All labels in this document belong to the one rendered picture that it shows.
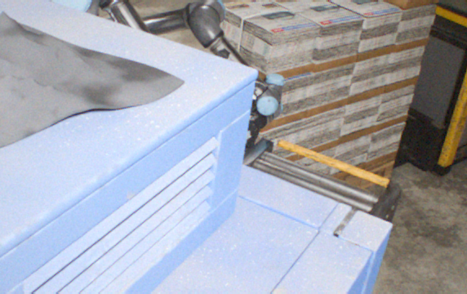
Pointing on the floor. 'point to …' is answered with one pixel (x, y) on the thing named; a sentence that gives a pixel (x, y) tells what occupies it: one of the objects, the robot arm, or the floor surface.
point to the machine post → (360, 236)
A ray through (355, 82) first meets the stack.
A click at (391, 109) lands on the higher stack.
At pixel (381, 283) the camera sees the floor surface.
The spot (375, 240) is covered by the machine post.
